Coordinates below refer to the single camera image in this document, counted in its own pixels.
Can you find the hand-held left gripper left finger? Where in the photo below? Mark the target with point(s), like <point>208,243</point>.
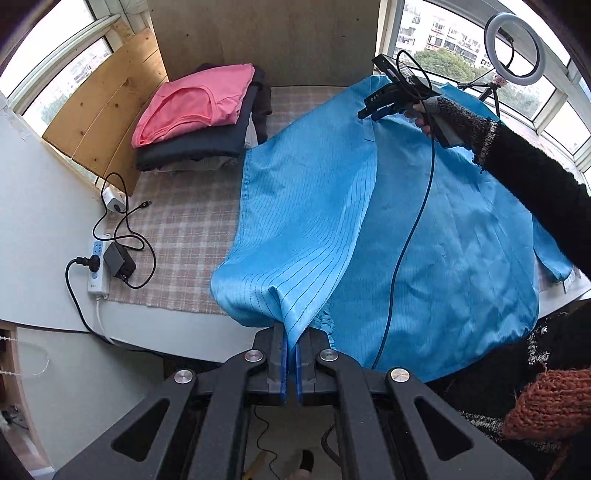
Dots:
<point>283,378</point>

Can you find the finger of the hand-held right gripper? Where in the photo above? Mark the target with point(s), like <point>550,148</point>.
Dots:
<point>369,113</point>

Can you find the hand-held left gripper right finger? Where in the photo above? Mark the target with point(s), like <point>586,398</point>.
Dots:
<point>299,378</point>

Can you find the blue striped work coat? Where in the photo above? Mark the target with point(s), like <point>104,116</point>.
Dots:
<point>461,240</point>

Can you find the person's right hand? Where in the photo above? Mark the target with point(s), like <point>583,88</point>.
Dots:
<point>455,113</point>

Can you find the person's foot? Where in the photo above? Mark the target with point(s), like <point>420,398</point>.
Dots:
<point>304,461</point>

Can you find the small black tripod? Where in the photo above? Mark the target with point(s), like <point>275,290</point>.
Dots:
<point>497,83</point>

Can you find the yellow cardboard scrap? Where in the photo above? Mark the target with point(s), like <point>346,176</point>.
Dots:
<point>255,466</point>

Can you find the dark brown folded garment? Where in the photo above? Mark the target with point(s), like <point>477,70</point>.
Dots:
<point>264,106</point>

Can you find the large light wooden board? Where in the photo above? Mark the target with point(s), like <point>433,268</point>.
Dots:
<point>277,41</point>

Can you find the dark grey folded garment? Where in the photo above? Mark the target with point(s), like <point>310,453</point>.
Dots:
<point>198,147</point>

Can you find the pink folded shirt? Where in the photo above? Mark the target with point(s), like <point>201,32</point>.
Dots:
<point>194,101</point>

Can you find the pink plaid blanket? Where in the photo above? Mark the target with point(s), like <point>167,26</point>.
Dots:
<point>184,221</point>

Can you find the person's black top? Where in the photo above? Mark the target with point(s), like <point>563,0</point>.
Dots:
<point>485,392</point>

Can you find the black power adapter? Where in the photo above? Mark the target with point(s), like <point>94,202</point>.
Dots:
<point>117,261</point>

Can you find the white power strip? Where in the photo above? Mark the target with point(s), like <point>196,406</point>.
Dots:
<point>96,281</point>

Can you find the white charger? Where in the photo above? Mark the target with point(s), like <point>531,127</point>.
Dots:
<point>111,198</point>

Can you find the orange knitted scarf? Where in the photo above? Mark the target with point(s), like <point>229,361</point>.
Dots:
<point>549,401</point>

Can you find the pine plank board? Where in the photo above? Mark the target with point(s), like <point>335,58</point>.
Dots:
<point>101,115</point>

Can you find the white window frame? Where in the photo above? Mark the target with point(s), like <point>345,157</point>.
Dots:
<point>60,53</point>

